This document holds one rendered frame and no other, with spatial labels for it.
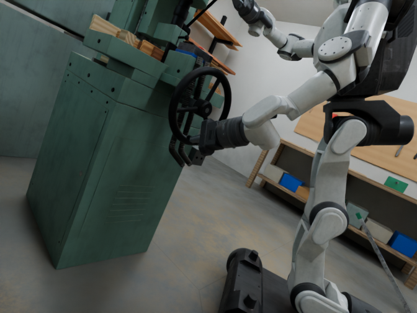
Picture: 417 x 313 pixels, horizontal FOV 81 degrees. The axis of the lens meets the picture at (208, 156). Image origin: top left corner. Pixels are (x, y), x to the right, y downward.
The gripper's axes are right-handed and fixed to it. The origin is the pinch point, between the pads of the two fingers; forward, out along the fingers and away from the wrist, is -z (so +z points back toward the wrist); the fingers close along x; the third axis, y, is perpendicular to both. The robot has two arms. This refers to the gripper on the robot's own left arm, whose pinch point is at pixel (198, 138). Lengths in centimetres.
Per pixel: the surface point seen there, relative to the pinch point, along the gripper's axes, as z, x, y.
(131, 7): -35, 61, 17
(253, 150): -151, 110, -308
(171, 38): -16.7, 44.3, 5.9
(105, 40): -16.8, 24.5, 30.4
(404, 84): 64, 179, -309
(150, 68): -14.4, 23.9, 14.1
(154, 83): -16.6, 20.7, 9.9
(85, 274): -53, -52, 0
